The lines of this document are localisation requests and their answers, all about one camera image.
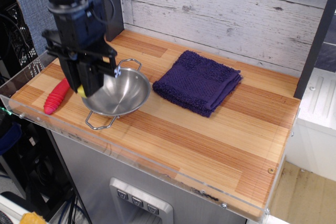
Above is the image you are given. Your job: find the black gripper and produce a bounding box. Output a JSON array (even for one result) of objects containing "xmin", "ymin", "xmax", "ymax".
[{"xmin": 42, "ymin": 0, "xmax": 121, "ymax": 98}]

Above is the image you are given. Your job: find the yellow toy squash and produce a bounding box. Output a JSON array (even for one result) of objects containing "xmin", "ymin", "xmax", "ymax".
[{"xmin": 77, "ymin": 85, "xmax": 87, "ymax": 99}]

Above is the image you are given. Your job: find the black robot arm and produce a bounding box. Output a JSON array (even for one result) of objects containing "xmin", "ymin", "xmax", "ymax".
[{"xmin": 42, "ymin": 0, "xmax": 121, "ymax": 98}]

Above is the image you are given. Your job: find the steel colander bowl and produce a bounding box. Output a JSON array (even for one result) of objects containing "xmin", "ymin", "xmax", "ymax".
[{"xmin": 82, "ymin": 58, "xmax": 151, "ymax": 130}]

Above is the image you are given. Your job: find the stainless steel cabinet front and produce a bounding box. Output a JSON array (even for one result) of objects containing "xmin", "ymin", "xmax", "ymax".
[{"xmin": 53, "ymin": 133, "xmax": 247, "ymax": 223}]

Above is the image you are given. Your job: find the purple folded towel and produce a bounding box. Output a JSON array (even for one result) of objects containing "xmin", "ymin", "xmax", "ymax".
[{"xmin": 153, "ymin": 50, "xmax": 243, "ymax": 118}]

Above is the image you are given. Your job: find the silver dispenser button panel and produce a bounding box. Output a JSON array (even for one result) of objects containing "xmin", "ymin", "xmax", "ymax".
[{"xmin": 109, "ymin": 177, "xmax": 174, "ymax": 223}]

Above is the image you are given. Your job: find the white appliance side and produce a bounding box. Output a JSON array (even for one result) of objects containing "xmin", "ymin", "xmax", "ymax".
[{"xmin": 285, "ymin": 68, "xmax": 335, "ymax": 180}]

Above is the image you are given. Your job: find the red handled metal spoon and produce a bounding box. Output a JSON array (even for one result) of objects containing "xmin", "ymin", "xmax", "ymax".
[{"xmin": 44, "ymin": 78, "xmax": 70, "ymax": 114}]

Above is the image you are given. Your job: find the clear acrylic guard rail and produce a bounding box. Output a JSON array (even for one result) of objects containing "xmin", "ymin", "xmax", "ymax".
[{"xmin": 2, "ymin": 51, "xmax": 299, "ymax": 223}]

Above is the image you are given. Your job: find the dark grey right post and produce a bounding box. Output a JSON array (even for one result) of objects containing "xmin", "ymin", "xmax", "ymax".
[{"xmin": 293, "ymin": 0, "xmax": 335, "ymax": 99}]

